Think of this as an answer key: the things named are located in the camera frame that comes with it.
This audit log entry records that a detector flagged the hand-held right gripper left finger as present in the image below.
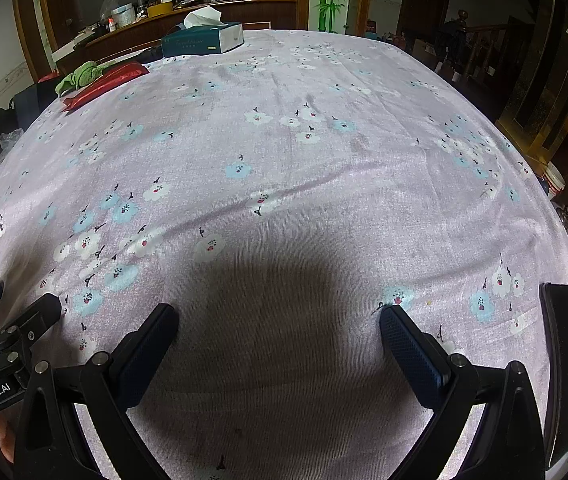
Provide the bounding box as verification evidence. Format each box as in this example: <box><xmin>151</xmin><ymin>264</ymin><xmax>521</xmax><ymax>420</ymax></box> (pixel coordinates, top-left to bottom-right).
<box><xmin>14</xmin><ymin>302</ymin><xmax>181</xmax><ymax>480</ymax></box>

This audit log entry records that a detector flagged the wooden counter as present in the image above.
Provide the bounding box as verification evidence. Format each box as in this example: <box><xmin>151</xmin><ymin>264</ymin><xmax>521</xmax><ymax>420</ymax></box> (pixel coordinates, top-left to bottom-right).
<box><xmin>51</xmin><ymin>0</ymin><xmax>299</xmax><ymax>73</ymax></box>

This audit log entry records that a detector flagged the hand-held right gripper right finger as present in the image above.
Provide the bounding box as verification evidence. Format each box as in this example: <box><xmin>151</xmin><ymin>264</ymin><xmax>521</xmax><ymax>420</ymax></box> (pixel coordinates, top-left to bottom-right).
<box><xmin>379</xmin><ymin>304</ymin><xmax>547</xmax><ymax>480</ymax></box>

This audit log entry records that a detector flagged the floral pink tablecloth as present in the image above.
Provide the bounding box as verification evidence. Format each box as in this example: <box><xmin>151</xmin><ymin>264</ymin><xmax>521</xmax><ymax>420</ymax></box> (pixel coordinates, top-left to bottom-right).
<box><xmin>0</xmin><ymin>29</ymin><xmax>568</xmax><ymax>480</ymax></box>

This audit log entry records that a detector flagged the white plastic bucket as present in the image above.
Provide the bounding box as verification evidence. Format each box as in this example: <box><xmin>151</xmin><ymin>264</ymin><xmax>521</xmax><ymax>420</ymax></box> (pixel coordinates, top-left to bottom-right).
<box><xmin>542</xmin><ymin>161</ymin><xmax>564</xmax><ymax>200</ymax></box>

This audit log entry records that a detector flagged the small clear plastic bag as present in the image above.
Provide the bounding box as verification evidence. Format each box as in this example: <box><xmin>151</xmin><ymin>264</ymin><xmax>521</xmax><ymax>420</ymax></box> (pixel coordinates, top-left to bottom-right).
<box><xmin>0</xmin><ymin>129</ymin><xmax>26</xmax><ymax>151</ymax></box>

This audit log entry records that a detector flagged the wooden stair railing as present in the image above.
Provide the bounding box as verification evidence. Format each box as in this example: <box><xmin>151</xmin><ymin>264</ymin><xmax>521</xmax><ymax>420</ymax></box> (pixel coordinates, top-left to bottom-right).
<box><xmin>456</xmin><ymin>10</ymin><xmax>514</xmax><ymax>91</ymax></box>

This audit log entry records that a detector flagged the green cloth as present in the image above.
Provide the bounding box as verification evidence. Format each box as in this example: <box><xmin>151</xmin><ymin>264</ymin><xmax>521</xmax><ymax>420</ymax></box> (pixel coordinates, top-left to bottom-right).
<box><xmin>54</xmin><ymin>60</ymin><xmax>115</xmax><ymax>97</ymax></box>

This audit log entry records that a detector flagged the dark wooden door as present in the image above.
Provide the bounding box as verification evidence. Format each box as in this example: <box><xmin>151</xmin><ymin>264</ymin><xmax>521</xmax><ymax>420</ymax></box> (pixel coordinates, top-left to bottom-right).
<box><xmin>396</xmin><ymin>0</ymin><xmax>453</xmax><ymax>41</ymax></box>

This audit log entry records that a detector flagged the person's left hand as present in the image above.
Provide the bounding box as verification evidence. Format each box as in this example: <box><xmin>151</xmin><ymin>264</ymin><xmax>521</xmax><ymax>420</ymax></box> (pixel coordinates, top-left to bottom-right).
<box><xmin>0</xmin><ymin>410</ymin><xmax>16</xmax><ymax>466</ymax></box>

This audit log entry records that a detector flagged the red flat packet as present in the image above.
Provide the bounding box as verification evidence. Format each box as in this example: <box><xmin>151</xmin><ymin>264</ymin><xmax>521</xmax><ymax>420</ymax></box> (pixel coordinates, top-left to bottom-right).
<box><xmin>60</xmin><ymin>61</ymin><xmax>149</xmax><ymax>112</ymax></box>

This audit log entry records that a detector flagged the white round tin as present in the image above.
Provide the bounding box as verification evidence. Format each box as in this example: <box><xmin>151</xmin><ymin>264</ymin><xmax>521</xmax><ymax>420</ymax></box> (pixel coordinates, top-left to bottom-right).
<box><xmin>111</xmin><ymin>4</ymin><xmax>135</xmax><ymax>30</ymax></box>

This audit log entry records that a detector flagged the green tissue box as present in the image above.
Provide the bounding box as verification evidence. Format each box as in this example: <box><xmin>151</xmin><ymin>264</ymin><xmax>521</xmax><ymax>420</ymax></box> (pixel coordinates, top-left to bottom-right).
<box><xmin>160</xmin><ymin>7</ymin><xmax>243</xmax><ymax>60</ymax></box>

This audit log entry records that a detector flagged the golden black pillar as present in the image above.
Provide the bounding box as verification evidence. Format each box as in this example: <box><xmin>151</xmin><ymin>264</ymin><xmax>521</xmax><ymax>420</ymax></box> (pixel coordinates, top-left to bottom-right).
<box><xmin>496</xmin><ymin>0</ymin><xmax>568</xmax><ymax>166</ymax></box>

